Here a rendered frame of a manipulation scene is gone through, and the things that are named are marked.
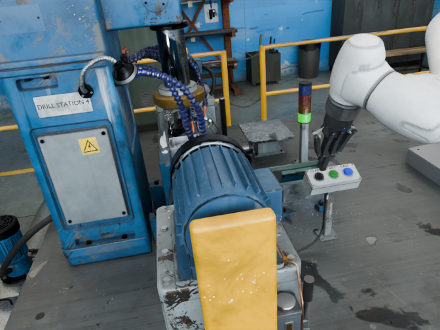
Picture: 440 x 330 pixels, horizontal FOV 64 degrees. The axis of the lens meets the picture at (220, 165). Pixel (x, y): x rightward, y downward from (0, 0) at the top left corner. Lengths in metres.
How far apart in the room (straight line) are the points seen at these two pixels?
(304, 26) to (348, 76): 5.93
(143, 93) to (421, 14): 4.92
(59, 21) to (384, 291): 1.18
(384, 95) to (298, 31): 5.95
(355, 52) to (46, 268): 1.21
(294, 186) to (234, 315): 0.85
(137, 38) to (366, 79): 3.71
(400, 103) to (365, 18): 5.92
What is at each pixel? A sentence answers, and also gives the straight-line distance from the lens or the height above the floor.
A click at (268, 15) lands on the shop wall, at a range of 6.54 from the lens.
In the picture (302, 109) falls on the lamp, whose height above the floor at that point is 1.10.
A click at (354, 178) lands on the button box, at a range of 1.23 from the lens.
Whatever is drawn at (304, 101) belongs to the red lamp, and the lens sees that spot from 1.68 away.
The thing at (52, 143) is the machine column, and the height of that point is 1.27.
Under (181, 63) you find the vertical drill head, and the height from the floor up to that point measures 1.43.
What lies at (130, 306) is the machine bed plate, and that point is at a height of 0.80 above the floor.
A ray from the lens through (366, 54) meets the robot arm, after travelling 0.84.
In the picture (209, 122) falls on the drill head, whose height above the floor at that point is 1.12.
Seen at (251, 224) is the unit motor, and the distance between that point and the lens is 0.52.
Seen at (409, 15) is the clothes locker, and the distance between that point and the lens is 7.16.
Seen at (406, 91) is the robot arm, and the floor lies 1.43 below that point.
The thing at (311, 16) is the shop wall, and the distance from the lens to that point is 6.81.
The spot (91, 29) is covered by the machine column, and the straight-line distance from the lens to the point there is 1.04.
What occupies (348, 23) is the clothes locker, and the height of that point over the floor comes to 0.84.
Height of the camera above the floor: 1.66
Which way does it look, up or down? 28 degrees down
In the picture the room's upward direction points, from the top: 5 degrees counter-clockwise
